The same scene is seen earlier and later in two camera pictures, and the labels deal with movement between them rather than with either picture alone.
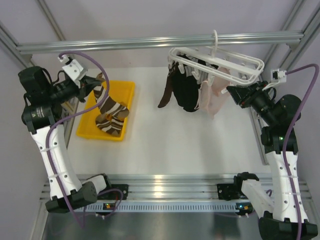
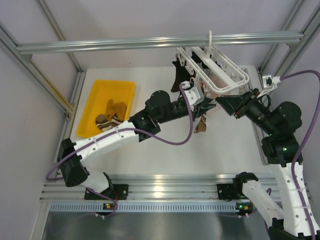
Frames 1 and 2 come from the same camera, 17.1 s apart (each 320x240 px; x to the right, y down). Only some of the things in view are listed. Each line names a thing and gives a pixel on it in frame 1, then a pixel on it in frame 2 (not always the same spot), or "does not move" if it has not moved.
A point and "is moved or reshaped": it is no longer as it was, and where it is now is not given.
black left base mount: [114, 194] does not move
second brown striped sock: [110, 125] does not move
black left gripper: [87, 83] to [201, 108]
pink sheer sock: [212, 97] is moved or reshaped
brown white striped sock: [109, 106] to [201, 126]
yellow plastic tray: [122, 92] does not move
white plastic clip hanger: [211, 62] is moved or reshaped
